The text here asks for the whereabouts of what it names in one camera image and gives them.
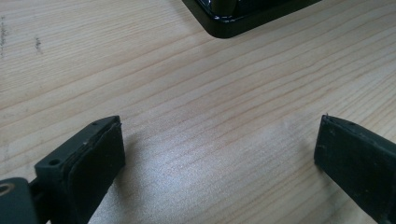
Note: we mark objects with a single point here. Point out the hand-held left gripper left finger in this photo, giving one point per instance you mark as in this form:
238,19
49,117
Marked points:
90,168

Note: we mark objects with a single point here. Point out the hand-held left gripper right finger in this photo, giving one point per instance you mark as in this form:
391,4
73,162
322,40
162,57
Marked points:
358,161

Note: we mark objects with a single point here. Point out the black metal stand base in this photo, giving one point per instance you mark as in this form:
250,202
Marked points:
239,21

